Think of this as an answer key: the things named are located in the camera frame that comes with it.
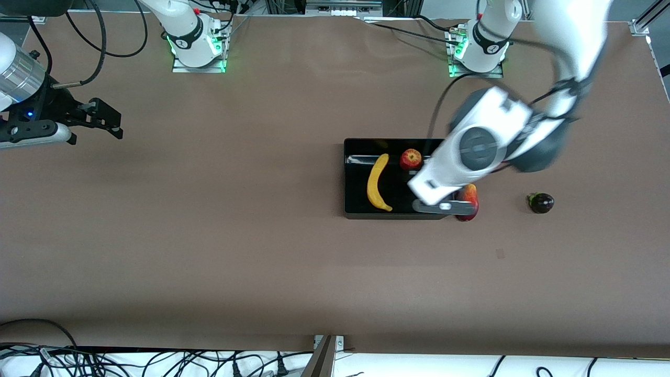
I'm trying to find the aluminium frame profile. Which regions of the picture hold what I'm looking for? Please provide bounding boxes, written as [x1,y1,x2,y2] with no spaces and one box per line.
[631,0,670,36]

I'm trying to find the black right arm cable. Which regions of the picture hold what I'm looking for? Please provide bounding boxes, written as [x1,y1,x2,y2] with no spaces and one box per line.
[51,0,106,89]

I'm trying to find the white power strip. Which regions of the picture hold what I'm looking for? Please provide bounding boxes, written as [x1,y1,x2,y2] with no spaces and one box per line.
[306,0,384,17]

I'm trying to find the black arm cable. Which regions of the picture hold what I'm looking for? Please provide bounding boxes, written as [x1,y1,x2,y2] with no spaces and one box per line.
[51,0,106,89]
[428,72,476,143]

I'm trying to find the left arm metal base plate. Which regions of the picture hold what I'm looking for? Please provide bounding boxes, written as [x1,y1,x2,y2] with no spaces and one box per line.
[448,26,504,79]

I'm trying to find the black looping cable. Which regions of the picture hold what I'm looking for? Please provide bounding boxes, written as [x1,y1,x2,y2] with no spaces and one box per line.
[64,0,149,58]

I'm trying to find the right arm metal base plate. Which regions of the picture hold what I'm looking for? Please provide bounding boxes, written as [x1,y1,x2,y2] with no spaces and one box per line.
[172,24,228,73]

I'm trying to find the thin black table cable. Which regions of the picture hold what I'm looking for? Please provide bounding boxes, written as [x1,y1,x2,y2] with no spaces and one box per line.
[361,15,464,46]

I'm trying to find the silver metal bracket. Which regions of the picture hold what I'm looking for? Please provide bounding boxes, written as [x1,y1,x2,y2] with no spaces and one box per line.
[313,335,345,351]

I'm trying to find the black arched cable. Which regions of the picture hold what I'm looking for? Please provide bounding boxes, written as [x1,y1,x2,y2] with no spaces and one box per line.
[0,318,80,349]

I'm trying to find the red yellow mango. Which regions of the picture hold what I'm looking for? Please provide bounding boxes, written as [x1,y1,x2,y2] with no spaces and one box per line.
[453,183,480,222]

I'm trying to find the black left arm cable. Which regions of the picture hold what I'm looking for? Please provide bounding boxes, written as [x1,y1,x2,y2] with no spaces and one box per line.
[428,72,476,143]

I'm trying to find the dark grey metal bar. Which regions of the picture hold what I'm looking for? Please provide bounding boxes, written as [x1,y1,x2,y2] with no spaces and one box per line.
[299,335,337,377]

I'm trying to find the tangled black cables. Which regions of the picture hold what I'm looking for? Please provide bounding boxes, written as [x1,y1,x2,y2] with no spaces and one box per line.
[0,343,296,377]

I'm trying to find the dark purple eggplant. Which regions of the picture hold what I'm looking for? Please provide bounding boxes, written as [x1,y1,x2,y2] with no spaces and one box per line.
[528,192,555,214]

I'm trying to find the black plastic box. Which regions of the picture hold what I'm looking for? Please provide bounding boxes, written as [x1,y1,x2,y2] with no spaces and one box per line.
[344,138,452,220]

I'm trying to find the yellow banana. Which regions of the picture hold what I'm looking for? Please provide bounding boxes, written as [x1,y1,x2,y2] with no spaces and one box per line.
[366,153,394,213]

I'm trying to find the red apple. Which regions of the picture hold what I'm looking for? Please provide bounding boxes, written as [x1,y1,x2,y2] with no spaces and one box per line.
[400,149,423,171]

